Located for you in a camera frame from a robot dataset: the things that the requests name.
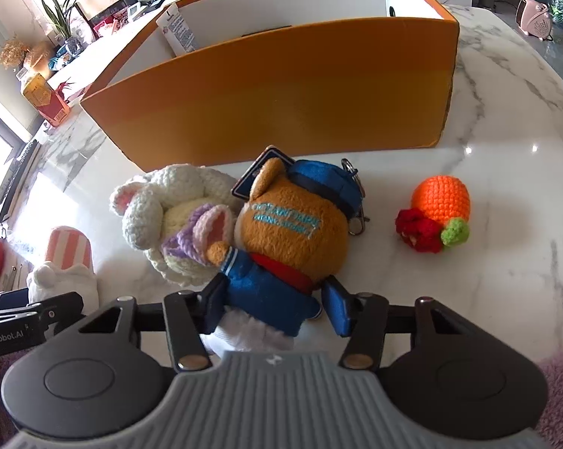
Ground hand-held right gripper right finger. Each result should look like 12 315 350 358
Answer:
321 277 484 370

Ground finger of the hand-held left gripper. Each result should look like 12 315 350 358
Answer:
29 291 85 338

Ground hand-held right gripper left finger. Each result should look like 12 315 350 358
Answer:
78 278 232 372

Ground brown bear plush blue outfit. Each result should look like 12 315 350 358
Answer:
205 146 372 352

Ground orange cardboard box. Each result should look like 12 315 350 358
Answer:
79 0 461 173

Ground pink striped popcorn plush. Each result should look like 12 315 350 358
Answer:
26 226 101 321

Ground white crochet bunny plush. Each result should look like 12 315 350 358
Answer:
109 163 245 287

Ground orange crochet carrot toy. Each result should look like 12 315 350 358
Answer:
394 174 472 254

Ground orange snack box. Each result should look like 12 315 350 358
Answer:
21 74 73 126

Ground purple fuzzy garment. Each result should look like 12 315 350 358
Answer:
536 348 563 449

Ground dried flower bunch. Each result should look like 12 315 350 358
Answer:
0 39 30 72

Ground white paper packet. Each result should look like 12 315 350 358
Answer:
156 4 199 58

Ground leafy plant in glass vase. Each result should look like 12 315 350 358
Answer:
40 0 86 54

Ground pink desk heater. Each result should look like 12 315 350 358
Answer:
515 0 556 40

